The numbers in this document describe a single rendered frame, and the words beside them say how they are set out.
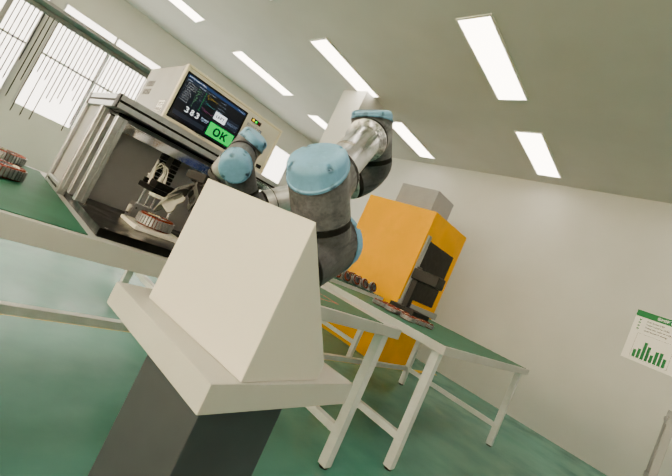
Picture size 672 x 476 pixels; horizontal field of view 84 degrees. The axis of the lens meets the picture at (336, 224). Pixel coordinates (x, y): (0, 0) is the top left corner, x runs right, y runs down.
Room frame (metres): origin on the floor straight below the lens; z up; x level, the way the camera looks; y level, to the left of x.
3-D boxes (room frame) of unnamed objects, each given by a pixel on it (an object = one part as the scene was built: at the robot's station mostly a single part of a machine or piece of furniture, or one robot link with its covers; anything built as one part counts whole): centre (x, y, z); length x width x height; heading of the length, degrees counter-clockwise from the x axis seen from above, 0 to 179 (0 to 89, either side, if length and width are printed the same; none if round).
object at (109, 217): (1.29, 0.44, 0.76); 0.64 x 0.47 x 0.02; 136
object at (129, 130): (1.35, 0.51, 1.03); 0.62 x 0.01 x 0.03; 136
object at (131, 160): (1.46, 0.62, 0.92); 0.66 x 0.01 x 0.30; 136
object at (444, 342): (3.12, -1.09, 0.37); 1.85 x 1.10 x 0.75; 136
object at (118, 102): (1.51, 0.66, 1.09); 0.68 x 0.44 x 0.05; 136
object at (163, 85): (1.52, 0.65, 1.22); 0.44 x 0.39 x 0.20; 136
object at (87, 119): (1.33, 0.95, 0.91); 0.28 x 0.03 x 0.32; 46
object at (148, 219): (1.20, 0.52, 0.80); 0.11 x 0.11 x 0.04
